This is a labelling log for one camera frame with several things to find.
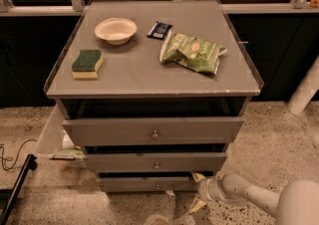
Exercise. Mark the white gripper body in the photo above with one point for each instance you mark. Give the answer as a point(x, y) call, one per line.
point(206, 189)

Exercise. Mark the grey bottom drawer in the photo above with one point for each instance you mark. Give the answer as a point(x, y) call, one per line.
point(147, 184)

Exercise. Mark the grey drawer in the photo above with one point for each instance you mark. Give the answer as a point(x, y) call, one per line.
point(147, 184)
point(157, 130)
point(156, 162)

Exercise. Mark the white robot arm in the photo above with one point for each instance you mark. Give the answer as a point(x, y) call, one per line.
point(296, 204)

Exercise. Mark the grey middle drawer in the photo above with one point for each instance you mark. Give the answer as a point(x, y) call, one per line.
point(156, 162)

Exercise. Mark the grey top drawer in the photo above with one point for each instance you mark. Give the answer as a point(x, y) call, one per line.
point(157, 130)

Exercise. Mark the grey drawer cabinet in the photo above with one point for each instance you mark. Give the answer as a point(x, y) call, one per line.
point(132, 83)

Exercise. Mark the green chip bag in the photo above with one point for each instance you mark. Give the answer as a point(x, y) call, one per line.
point(193, 53)

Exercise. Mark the white pole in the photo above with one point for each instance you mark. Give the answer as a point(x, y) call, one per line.
point(306, 90)

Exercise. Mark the clear plastic bin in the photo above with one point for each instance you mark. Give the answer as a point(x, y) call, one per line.
point(55, 146)

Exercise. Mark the dark blue snack packet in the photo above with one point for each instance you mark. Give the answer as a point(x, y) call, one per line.
point(159, 30)

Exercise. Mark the green yellow sponge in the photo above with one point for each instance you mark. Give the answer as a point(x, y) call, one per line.
point(87, 64)

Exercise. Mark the black metal bar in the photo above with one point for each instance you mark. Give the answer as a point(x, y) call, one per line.
point(9, 196)

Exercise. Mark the white paper bowl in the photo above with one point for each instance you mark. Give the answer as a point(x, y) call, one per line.
point(116, 31)

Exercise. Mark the orange fruit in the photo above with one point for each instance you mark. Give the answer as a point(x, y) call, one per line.
point(314, 3)

